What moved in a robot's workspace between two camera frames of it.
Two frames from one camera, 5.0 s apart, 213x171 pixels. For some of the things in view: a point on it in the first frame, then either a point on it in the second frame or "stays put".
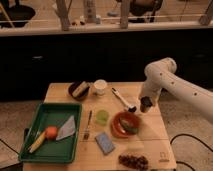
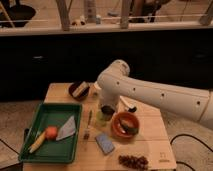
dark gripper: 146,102 -> 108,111
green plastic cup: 102,117 stays put
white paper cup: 99,86 stays put
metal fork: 86,133 stays put
